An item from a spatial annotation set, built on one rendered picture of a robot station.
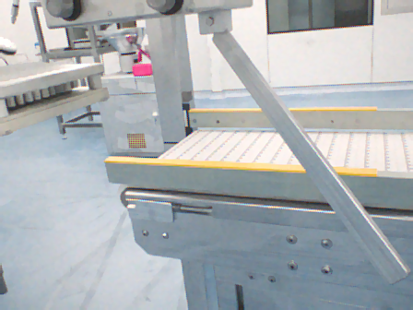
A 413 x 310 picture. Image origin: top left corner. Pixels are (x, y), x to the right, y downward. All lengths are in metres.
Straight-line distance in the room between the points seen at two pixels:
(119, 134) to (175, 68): 2.72
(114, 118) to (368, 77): 3.61
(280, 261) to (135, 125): 2.93
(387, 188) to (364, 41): 5.28
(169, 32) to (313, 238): 0.48
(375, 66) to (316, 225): 5.31
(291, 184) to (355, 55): 5.28
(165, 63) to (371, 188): 0.49
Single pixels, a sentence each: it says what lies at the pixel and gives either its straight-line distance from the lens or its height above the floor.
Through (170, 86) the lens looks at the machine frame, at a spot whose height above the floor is 1.02.
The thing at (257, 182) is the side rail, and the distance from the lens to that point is 0.45.
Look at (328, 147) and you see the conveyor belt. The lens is 0.62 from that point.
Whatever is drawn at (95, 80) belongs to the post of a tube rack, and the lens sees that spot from 0.78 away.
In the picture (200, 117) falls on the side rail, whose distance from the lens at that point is 0.75.
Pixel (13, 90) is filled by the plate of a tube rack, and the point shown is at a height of 1.07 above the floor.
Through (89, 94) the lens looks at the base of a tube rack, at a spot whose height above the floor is 1.03.
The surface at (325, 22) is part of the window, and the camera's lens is 5.66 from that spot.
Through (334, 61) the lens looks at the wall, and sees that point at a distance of 5.70.
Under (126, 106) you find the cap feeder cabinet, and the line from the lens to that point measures 3.35.
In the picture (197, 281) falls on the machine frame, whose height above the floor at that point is 0.55.
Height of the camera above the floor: 1.14
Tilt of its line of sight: 19 degrees down
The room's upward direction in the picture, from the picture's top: 6 degrees counter-clockwise
